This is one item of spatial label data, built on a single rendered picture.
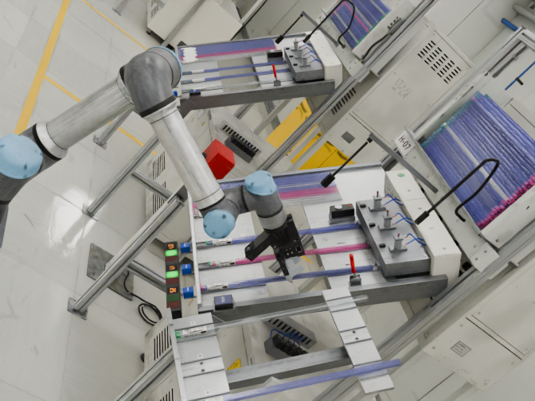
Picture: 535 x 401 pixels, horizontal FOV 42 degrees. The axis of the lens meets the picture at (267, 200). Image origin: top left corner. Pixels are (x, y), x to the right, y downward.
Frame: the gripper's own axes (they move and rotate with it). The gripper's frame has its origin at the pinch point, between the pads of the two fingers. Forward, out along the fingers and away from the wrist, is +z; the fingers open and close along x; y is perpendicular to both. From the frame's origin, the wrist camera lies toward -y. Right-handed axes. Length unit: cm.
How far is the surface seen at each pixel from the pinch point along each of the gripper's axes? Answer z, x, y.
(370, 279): 6.8, -4.6, 22.4
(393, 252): 2.9, -1.2, 31.3
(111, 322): 46, 65, -78
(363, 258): 6.9, 5.3, 22.9
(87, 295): 26, 60, -79
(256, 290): -1.5, -2.7, -9.4
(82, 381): 37, 27, -84
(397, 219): 4.4, 15.2, 37.2
